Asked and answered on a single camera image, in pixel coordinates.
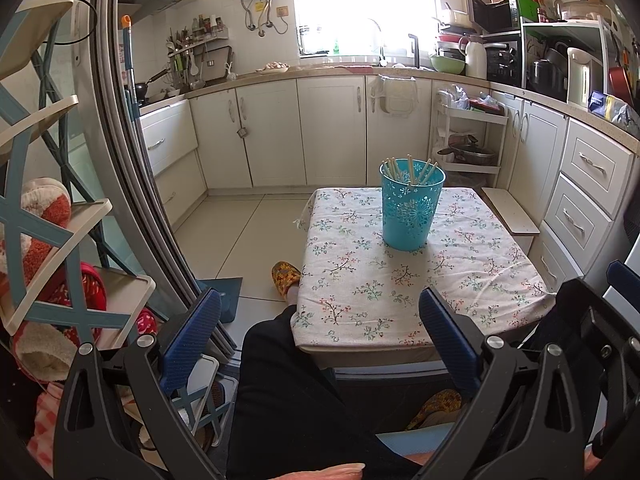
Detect blue package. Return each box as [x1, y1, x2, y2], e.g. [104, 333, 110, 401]
[587, 91, 621, 120]

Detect person's leg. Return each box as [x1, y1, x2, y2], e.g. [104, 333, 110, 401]
[522, 305, 566, 356]
[226, 305, 423, 480]

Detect red and white plush slipper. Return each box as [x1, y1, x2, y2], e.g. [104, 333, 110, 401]
[0, 177, 73, 286]

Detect beige kitchen countertop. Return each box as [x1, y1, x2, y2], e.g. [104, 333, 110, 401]
[135, 62, 640, 153]

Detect kitchen window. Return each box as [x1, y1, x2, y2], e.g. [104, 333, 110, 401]
[290, 0, 453, 58]

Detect lidded metal pot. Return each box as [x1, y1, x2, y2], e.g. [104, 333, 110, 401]
[437, 135, 498, 166]

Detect white electric kettle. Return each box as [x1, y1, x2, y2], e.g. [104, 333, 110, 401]
[566, 47, 606, 111]

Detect black microwave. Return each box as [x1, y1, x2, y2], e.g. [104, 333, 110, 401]
[466, 0, 521, 35]

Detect person's left leg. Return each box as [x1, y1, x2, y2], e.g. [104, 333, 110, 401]
[226, 305, 423, 480]

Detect red pan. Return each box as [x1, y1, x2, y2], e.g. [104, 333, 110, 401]
[607, 62, 636, 96]

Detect white step stool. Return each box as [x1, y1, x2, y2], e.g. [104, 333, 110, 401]
[481, 186, 542, 256]

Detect range hood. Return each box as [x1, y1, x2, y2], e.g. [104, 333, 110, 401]
[117, 0, 176, 23]

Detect chrome sink faucet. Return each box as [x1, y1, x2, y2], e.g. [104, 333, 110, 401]
[367, 17, 388, 67]

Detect teal perforated plastic bucket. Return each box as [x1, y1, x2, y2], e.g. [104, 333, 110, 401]
[379, 157, 447, 252]

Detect wall utensil rack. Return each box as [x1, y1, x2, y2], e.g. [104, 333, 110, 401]
[166, 15, 233, 88]

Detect green bowl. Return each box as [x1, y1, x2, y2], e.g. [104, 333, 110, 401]
[430, 54, 467, 75]

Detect blue dustpan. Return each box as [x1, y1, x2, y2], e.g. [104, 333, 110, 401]
[200, 277, 243, 323]

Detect white countertop shelf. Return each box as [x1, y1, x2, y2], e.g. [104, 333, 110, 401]
[517, 15, 626, 111]

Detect white thermos jug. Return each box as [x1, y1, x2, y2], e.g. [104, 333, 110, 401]
[459, 36, 488, 80]

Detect yellow patterned slipper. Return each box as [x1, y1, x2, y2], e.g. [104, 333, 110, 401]
[406, 389, 463, 431]
[271, 261, 302, 303]

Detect bundle of wooden chopsticks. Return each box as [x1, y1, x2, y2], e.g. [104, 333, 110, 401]
[382, 155, 440, 186]

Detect white hanging door bin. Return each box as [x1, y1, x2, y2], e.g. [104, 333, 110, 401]
[372, 75, 420, 117]

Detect blue mop with orange cap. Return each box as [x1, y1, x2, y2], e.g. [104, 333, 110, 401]
[121, 14, 146, 126]

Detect white kitchen base cabinets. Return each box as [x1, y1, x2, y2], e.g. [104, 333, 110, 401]
[137, 72, 640, 286]

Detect black cable loop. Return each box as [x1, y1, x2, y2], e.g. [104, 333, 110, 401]
[72, 0, 99, 44]

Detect floral tablecloth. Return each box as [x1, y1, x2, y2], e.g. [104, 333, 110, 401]
[291, 187, 558, 351]

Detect green box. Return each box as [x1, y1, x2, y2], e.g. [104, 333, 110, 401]
[515, 0, 543, 23]

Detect black toaster oven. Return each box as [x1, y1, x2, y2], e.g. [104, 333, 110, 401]
[484, 41, 525, 87]

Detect black wok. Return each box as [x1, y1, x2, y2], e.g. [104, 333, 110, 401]
[135, 67, 173, 101]

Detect stack of pots and dishes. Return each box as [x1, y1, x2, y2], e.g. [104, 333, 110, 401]
[435, 7, 473, 58]

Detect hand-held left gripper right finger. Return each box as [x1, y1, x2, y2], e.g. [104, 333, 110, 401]
[419, 287, 596, 480]

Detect person's right leg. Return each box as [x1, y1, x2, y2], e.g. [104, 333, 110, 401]
[522, 305, 566, 356]

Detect white trolley rack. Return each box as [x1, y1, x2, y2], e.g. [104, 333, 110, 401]
[431, 90, 510, 176]

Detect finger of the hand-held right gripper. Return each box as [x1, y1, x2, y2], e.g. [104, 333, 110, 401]
[552, 259, 640, 361]

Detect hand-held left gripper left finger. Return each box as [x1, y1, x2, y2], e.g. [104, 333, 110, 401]
[52, 288, 223, 480]

